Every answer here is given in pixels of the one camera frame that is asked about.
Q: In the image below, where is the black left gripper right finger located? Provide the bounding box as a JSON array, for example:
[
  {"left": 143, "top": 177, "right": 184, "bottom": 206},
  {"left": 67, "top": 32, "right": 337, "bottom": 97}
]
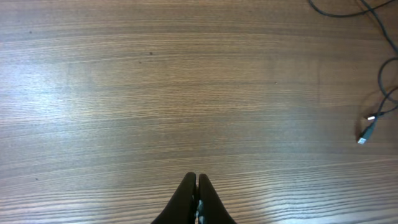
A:
[{"left": 197, "top": 174, "right": 236, "bottom": 224}]

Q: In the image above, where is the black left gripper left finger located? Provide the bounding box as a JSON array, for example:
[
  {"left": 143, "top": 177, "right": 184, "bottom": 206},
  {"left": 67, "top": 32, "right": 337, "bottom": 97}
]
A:
[{"left": 152, "top": 172, "right": 197, "bottom": 224}]

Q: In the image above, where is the thin black USB cable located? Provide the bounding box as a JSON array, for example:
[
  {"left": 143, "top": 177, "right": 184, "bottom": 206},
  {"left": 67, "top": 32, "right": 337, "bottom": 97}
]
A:
[
  {"left": 356, "top": 55, "right": 398, "bottom": 146},
  {"left": 307, "top": 0, "right": 398, "bottom": 121}
]

